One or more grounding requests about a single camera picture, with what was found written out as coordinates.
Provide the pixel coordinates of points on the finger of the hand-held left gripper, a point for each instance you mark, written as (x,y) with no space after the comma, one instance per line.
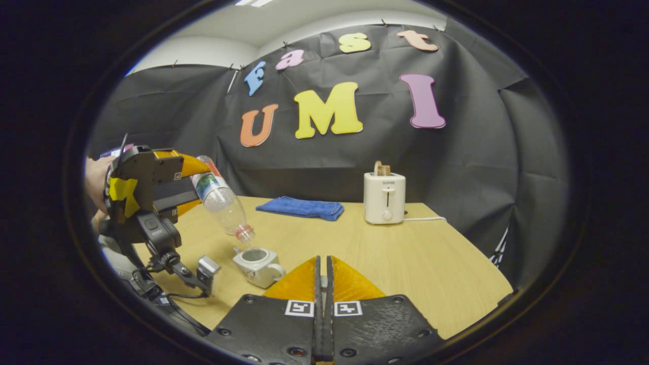
(172,202)
(152,167)

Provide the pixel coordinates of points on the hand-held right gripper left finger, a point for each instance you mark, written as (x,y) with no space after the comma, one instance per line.
(268,329)

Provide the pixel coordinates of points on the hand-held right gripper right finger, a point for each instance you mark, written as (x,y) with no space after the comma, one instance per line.
(380,329)

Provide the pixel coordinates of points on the clear plastic water bottle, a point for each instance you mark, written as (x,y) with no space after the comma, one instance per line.
(220,200)

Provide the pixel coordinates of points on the white teacup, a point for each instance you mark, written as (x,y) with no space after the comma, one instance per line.
(258,268)

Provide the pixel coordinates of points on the computer monitor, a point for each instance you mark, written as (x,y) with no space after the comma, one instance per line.
(114,151)

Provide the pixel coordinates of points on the blue towel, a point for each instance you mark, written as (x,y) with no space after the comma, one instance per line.
(301,208)

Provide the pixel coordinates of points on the white toaster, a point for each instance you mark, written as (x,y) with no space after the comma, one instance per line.
(384,200)

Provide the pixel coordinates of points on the bread slice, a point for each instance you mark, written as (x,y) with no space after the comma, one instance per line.
(383,169)

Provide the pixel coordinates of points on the ceiling light panel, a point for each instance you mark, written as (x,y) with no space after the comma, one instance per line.
(253,2)

